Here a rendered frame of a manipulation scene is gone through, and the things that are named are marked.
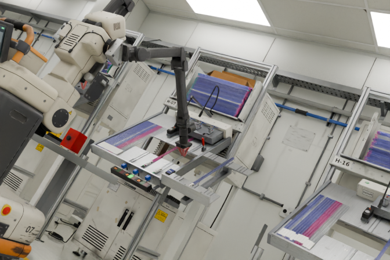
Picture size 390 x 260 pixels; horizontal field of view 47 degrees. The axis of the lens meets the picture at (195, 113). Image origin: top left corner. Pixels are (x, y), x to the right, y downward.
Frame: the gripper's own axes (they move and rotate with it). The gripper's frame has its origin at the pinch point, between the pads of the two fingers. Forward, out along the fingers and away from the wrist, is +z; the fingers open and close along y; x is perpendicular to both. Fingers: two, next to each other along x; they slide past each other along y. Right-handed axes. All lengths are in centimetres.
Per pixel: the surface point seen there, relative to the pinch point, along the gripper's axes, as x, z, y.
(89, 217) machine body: 37, 55, 58
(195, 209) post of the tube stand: 25.6, 16.3, -32.7
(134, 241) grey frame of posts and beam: 55, 33, -11
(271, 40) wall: -263, -29, 93
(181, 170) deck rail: 12.2, 3.7, -9.6
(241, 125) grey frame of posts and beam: -49, -11, -13
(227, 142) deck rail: -36.5, -0.3, -9.8
